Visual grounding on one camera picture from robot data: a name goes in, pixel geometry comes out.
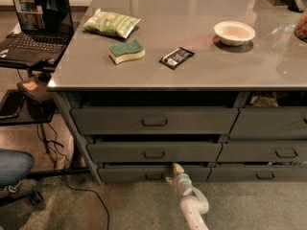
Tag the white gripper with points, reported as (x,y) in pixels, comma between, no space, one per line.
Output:
(179,179)

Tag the grey drawer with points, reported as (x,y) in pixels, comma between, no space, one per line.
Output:
(267,151)
(96,120)
(258,173)
(270,123)
(128,173)
(154,151)

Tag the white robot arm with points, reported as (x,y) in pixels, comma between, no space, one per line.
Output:
(192,202)

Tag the black open laptop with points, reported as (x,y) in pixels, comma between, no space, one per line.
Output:
(46,30)

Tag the black snack bar wrapper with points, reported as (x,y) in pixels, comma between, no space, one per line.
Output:
(176,57)

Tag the green yellow sponge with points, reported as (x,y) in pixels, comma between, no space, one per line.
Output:
(122,52)

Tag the black device with sticky note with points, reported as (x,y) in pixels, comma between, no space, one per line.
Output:
(40,104)

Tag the white bowl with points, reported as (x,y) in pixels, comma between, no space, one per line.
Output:
(233,33)

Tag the green chip bag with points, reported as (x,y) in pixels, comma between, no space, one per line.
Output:
(111,24)

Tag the person leg in jeans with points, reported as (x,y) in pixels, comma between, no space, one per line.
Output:
(14,166)

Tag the white sneaker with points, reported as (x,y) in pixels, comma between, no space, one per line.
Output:
(13,188)

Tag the brown jar at edge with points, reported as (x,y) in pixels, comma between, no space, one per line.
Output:
(301,27)

